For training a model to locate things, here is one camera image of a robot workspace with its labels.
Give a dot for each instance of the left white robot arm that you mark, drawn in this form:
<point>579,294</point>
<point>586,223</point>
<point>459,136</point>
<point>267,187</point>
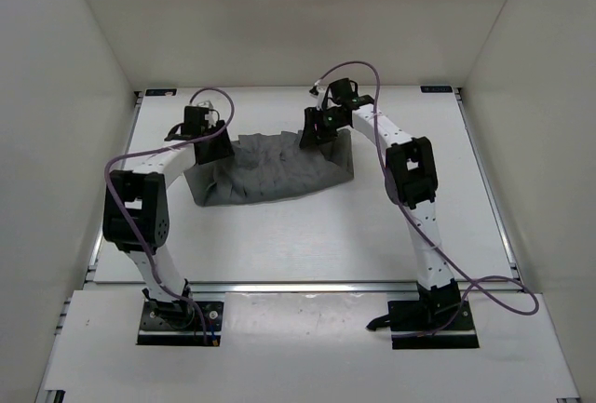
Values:
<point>136,210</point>

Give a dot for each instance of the blue corner label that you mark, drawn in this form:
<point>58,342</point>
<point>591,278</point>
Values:
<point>160,92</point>
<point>436,89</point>

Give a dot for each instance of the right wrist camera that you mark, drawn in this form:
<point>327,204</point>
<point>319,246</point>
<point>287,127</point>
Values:
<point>343,91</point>

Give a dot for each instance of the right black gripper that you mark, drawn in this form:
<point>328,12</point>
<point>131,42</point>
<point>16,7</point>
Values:
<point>315,134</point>

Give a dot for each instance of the grey pleated skirt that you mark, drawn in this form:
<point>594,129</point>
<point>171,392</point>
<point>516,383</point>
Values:
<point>266,168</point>

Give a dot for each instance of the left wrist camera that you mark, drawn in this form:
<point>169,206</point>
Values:
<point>199,121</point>

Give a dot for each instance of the left blue corner label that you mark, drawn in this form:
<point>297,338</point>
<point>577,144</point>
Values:
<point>160,92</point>

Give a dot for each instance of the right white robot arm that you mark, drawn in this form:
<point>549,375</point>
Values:
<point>411,179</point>

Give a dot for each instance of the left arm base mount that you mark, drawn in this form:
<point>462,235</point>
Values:
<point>178,324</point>

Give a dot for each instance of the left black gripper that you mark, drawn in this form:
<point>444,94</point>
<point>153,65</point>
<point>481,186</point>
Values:
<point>223,150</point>

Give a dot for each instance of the aluminium front rail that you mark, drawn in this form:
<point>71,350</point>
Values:
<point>305,287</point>

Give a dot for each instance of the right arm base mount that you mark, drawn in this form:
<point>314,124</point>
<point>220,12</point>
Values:
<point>413,328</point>

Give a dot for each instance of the right blue corner label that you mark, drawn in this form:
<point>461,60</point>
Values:
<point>436,89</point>

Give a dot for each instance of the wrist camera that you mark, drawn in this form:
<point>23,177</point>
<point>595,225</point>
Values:
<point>343,91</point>
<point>199,121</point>

